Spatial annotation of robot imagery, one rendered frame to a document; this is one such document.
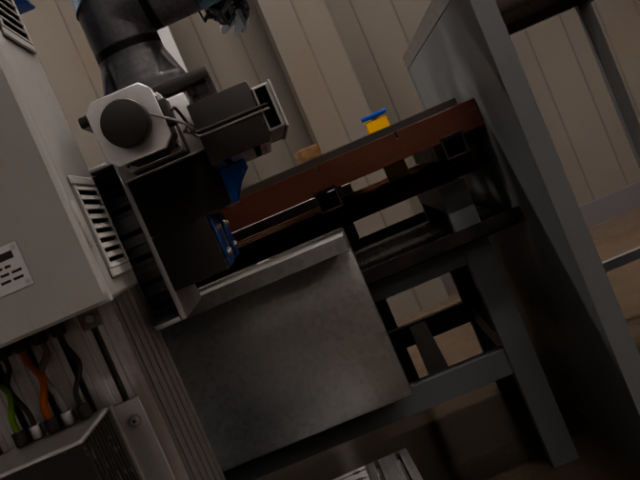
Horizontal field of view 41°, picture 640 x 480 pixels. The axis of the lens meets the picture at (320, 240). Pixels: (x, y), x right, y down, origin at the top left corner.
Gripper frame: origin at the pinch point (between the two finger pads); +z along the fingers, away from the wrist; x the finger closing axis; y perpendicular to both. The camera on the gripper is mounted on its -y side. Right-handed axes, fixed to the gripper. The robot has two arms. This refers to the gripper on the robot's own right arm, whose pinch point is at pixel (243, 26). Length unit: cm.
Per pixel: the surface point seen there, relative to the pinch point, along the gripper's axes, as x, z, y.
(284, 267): 42, -7, 60
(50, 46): -214, 141, -77
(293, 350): 39, 16, 69
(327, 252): 48, -7, 55
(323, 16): -83, 157, -131
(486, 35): 71, -31, 19
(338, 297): 46, 13, 56
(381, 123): 39.0, 12.0, 12.8
